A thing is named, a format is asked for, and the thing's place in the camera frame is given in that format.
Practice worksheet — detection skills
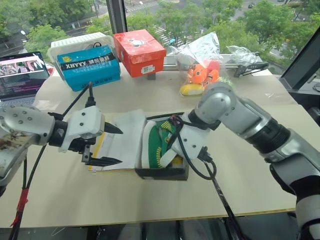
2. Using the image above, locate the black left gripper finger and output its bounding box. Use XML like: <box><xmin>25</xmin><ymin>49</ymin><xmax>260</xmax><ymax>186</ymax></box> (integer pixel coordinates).
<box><xmin>84</xmin><ymin>156</ymin><xmax>124</xmax><ymax>168</ymax></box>
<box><xmin>103</xmin><ymin>121</ymin><xmax>124</xmax><ymax>135</ymax></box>

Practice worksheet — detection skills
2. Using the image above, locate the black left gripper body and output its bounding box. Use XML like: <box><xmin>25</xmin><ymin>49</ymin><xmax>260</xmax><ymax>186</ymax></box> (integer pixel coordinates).
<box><xmin>67</xmin><ymin>136</ymin><xmax>97</xmax><ymax>165</ymax></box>

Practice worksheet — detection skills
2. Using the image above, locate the green yellow canvas shoe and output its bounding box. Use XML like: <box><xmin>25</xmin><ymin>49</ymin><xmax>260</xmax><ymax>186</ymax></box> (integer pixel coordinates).
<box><xmin>140</xmin><ymin>119</ymin><xmax>179</xmax><ymax>170</ymax></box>

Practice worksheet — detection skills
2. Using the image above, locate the yellow white shoebox lid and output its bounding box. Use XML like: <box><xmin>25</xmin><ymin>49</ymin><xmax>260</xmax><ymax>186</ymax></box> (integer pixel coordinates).
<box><xmin>86</xmin><ymin>117</ymin><xmax>137</xmax><ymax>174</ymax></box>

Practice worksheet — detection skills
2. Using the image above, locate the blue shoebox with black band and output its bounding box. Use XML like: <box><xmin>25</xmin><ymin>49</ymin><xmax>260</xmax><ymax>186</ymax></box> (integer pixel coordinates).
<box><xmin>56</xmin><ymin>44</ymin><xmax>122</xmax><ymax>93</ymax></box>

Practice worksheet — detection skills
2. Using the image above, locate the black open shoebox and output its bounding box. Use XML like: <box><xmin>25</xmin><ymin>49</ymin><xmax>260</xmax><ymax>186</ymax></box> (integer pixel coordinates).
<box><xmin>134</xmin><ymin>111</ymin><xmax>190</xmax><ymax>182</ymax></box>

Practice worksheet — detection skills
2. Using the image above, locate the red shoebox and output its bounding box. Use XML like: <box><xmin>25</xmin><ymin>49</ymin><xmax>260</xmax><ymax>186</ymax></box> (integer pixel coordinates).
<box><xmin>112</xmin><ymin>29</ymin><xmax>168</xmax><ymax>79</ymax></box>

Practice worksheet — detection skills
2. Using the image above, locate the open laptop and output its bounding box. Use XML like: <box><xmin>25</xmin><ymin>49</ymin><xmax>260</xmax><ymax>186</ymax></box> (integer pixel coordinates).
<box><xmin>0</xmin><ymin>51</ymin><xmax>51</xmax><ymax>109</ymax></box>

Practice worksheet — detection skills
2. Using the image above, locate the white wrapping paper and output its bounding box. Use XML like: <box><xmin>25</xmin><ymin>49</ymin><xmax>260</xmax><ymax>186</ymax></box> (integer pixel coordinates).
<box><xmin>96</xmin><ymin>108</ymin><xmax>148</xmax><ymax>171</ymax></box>

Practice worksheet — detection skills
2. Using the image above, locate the white plastic storage bin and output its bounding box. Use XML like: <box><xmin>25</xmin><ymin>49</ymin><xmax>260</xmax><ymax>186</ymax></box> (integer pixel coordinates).
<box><xmin>47</xmin><ymin>31</ymin><xmax>114</xmax><ymax>74</ymax></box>

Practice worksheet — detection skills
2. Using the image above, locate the clear bag of plush slippers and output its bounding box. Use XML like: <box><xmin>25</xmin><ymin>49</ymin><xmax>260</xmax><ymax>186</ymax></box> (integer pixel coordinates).
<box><xmin>169</xmin><ymin>31</ymin><xmax>225</xmax><ymax>89</ymax></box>

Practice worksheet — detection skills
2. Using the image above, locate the crumpled clear plastic bag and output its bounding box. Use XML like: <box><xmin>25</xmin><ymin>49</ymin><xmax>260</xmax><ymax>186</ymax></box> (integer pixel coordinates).
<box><xmin>225</xmin><ymin>45</ymin><xmax>264</xmax><ymax>67</ymax></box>

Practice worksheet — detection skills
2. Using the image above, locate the black monitor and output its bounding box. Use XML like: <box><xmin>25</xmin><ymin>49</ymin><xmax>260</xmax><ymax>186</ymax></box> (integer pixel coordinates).
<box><xmin>279</xmin><ymin>31</ymin><xmax>320</xmax><ymax>91</ymax></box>

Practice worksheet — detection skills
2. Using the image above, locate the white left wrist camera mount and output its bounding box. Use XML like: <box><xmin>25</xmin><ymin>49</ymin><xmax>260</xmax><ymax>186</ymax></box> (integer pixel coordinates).
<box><xmin>58</xmin><ymin>105</ymin><xmax>106</xmax><ymax>154</ymax></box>

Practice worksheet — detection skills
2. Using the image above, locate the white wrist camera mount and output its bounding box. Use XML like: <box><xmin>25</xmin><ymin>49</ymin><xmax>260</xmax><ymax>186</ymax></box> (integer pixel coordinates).
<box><xmin>58</xmin><ymin>105</ymin><xmax>106</xmax><ymax>154</ymax></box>
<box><xmin>159</xmin><ymin>112</ymin><xmax>211</xmax><ymax>169</ymax></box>

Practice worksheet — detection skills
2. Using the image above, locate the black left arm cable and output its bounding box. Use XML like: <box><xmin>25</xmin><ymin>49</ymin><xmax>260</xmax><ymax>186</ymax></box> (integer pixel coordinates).
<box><xmin>8</xmin><ymin>82</ymin><xmax>97</xmax><ymax>240</ymax></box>

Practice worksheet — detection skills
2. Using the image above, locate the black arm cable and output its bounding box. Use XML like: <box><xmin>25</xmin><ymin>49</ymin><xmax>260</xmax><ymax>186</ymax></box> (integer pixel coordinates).
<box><xmin>8</xmin><ymin>82</ymin><xmax>97</xmax><ymax>240</ymax></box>
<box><xmin>169</xmin><ymin>114</ymin><xmax>245</xmax><ymax>240</ymax></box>

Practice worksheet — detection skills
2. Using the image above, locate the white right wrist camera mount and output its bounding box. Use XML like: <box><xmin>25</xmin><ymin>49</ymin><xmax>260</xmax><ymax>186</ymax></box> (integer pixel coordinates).
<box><xmin>159</xmin><ymin>112</ymin><xmax>211</xmax><ymax>169</ymax></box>

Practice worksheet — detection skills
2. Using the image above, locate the aluminium rail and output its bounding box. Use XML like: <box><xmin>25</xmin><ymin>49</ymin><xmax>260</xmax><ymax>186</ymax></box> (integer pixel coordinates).
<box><xmin>163</xmin><ymin>55</ymin><xmax>264</xmax><ymax>74</ymax></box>

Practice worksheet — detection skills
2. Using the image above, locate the dark window frame post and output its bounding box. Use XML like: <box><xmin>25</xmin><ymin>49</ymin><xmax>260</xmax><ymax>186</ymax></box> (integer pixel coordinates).
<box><xmin>105</xmin><ymin>0</ymin><xmax>129</xmax><ymax>35</ymax></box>

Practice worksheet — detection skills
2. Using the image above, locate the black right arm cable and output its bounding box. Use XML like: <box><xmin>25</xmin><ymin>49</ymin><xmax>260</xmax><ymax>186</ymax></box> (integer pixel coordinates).
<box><xmin>169</xmin><ymin>114</ymin><xmax>245</xmax><ymax>240</ymax></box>

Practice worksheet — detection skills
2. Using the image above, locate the black metal bracket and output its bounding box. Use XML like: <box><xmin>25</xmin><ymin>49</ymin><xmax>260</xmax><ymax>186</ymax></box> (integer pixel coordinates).
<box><xmin>233</xmin><ymin>60</ymin><xmax>270</xmax><ymax>79</ymax></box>

